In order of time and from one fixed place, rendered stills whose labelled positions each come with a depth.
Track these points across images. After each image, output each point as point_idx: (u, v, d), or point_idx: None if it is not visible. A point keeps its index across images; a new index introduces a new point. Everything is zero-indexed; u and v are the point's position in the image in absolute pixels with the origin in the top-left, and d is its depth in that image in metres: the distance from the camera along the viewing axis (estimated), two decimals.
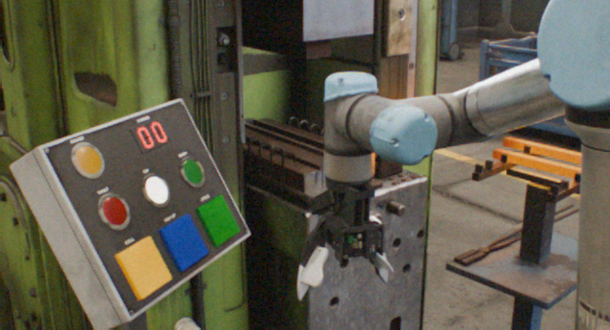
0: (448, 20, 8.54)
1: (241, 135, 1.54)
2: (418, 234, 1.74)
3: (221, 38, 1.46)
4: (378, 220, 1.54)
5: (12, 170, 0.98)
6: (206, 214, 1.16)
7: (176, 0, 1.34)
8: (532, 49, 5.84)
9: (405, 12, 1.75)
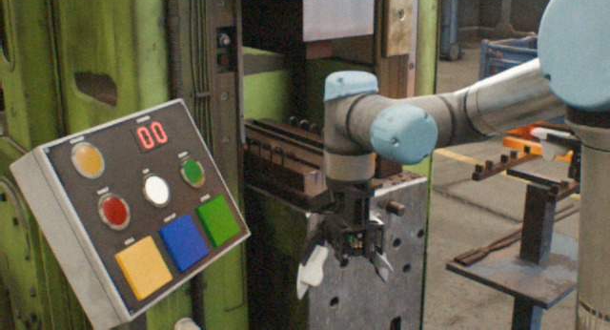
0: (448, 20, 8.54)
1: (241, 135, 1.54)
2: (418, 234, 1.74)
3: (221, 38, 1.46)
4: (378, 220, 1.54)
5: (12, 170, 0.98)
6: (206, 214, 1.16)
7: (176, 0, 1.34)
8: (532, 49, 5.84)
9: (405, 12, 1.75)
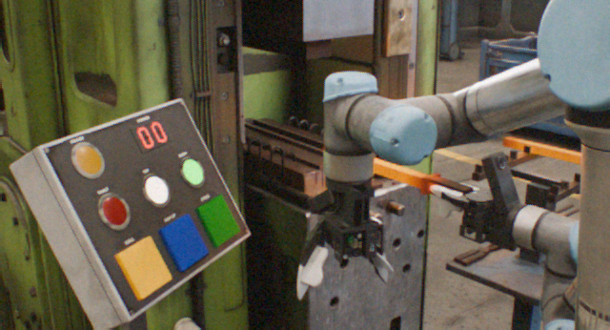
0: (448, 20, 8.54)
1: (241, 135, 1.54)
2: (418, 234, 1.74)
3: (221, 38, 1.46)
4: (378, 220, 1.54)
5: (12, 170, 0.98)
6: (206, 214, 1.16)
7: (176, 0, 1.34)
8: (532, 49, 5.84)
9: (405, 12, 1.75)
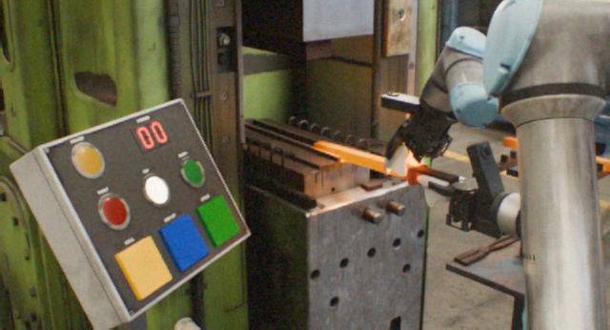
0: (448, 20, 8.54)
1: (241, 135, 1.54)
2: (418, 234, 1.74)
3: (221, 38, 1.46)
4: (378, 220, 1.54)
5: (12, 170, 0.98)
6: (206, 214, 1.16)
7: (176, 0, 1.34)
8: None
9: (405, 12, 1.75)
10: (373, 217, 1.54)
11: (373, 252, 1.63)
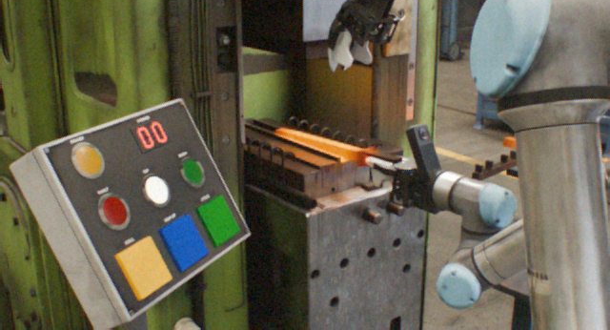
0: (448, 20, 8.54)
1: (241, 135, 1.54)
2: (418, 234, 1.74)
3: (221, 38, 1.46)
4: (378, 220, 1.54)
5: (12, 170, 0.98)
6: (206, 214, 1.16)
7: (176, 0, 1.34)
8: None
9: (405, 12, 1.75)
10: (373, 217, 1.54)
11: (373, 252, 1.63)
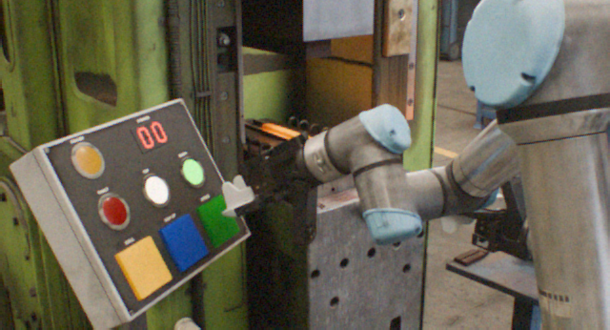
0: (448, 20, 8.54)
1: (241, 135, 1.54)
2: (418, 234, 1.74)
3: (221, 38, 1.46)
4: None
5: (12, 170, 0.98)
6: (206, 214, 1.16)
7: (176, 0, 1.34)
8: None
9: (405, 12, 1.75)
10: None
11: (373, 252, 1.63)
